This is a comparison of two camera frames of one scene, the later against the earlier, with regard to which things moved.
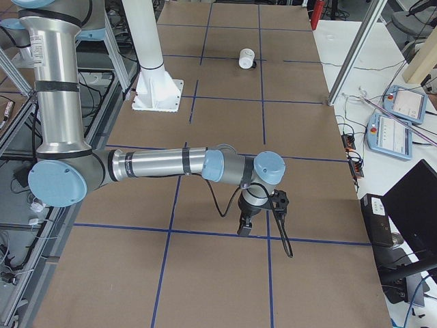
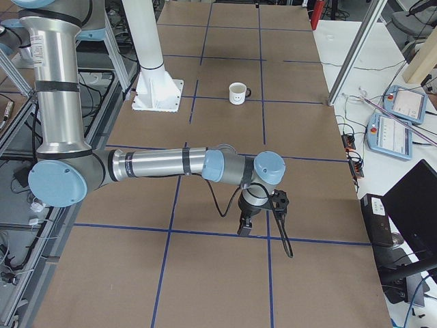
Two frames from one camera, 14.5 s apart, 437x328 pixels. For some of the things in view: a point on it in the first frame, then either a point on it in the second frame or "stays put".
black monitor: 412,203 stays put
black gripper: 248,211 stays put
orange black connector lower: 356,166 stays put
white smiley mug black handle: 246,59 to 238,92
